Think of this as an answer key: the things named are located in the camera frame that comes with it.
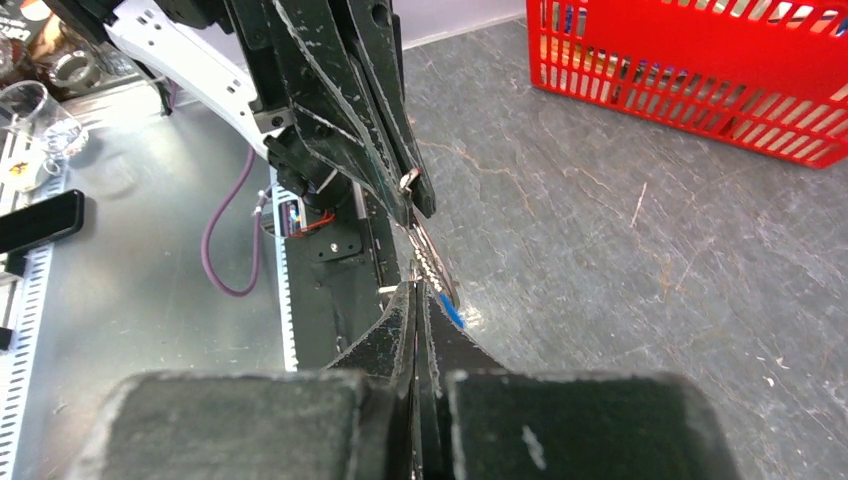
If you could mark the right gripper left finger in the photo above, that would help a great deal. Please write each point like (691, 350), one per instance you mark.
(349, 420)

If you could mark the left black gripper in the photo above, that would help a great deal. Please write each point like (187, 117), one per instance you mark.
(329, 76)

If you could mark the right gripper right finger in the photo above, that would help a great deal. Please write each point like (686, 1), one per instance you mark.
(481, 420)

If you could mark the blue tag key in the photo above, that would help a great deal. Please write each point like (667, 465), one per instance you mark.
(451, 311)

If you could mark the keyring with key bunch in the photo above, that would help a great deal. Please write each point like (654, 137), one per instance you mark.
(432, 268)

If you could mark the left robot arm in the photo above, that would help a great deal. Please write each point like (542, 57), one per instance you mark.
(191, 42)

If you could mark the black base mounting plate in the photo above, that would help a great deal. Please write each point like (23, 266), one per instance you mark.
(335, 271)

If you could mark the black phone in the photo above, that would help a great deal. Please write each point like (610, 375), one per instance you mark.
(43, 222)

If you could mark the clear glass cup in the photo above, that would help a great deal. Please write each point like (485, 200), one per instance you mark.
(28, 109)

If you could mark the red plastic shopping basket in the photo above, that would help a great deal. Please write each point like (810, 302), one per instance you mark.
(766, 76)

